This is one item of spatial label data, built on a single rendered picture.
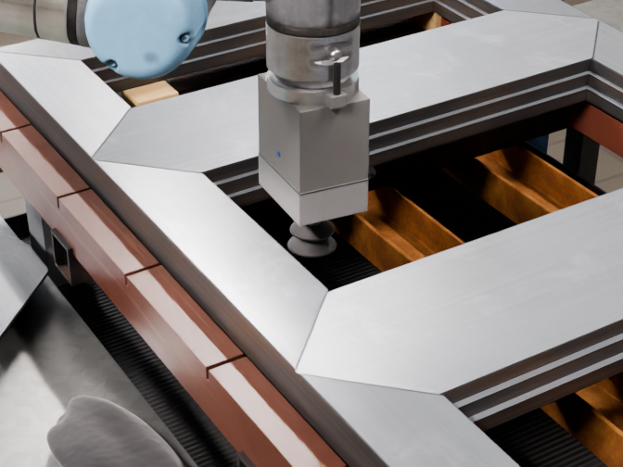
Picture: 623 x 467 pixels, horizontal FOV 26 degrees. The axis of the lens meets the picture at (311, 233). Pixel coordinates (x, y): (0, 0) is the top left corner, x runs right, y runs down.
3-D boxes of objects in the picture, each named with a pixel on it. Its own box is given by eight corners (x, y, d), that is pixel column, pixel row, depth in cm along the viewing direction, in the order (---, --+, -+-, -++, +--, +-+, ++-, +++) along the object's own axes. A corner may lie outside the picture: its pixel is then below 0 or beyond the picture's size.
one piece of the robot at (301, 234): (342, 226, 116) (341, 246, 117) (322, 207, 119) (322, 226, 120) (300, 236, 114) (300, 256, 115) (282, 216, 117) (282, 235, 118)
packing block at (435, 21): (447, 16, 206) (449, -8, 204) (467, 27, 203) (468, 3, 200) (415, 24, 204) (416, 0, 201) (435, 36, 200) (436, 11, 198)
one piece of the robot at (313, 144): (407, 52, 107) (400, 231, 115) (356, 15, 114) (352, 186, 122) (295, 72, 103) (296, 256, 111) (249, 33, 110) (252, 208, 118)
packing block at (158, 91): (164, 104, 181) (162, 77, 179) (181, 119, 178) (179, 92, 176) (122, 115, 179) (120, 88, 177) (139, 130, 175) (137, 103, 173)
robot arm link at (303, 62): (334, -2, 112) (380, 31, 105) (333, 50, 114) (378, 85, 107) (250, 12, 109) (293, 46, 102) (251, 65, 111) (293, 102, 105)
